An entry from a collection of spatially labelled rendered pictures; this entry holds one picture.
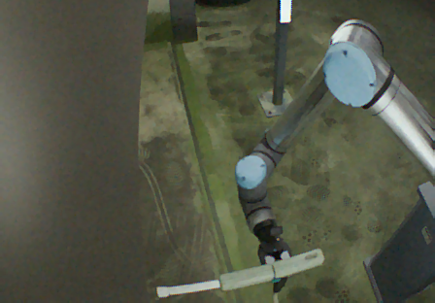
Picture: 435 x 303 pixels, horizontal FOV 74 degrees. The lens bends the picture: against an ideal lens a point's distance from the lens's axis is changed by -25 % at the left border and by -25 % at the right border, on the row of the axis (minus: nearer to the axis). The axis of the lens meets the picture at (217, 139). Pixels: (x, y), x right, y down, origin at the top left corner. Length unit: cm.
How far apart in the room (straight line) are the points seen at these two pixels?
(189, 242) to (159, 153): 53
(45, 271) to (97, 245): 5
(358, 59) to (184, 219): 124
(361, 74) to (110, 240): 55
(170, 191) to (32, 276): 158
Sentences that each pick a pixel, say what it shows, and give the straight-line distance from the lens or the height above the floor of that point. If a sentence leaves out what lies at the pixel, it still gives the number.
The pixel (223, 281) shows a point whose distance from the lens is 99.
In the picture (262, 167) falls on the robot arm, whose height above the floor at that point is 64.
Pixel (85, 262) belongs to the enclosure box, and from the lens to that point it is 19.
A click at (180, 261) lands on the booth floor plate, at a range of 159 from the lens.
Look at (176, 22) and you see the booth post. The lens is 263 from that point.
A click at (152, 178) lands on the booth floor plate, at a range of 184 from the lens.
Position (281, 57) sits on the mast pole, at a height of 36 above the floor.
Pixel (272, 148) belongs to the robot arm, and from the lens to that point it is 114.
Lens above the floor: 150
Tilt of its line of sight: 49 degrees down
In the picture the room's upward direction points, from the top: 3 degrees counter-clockwise
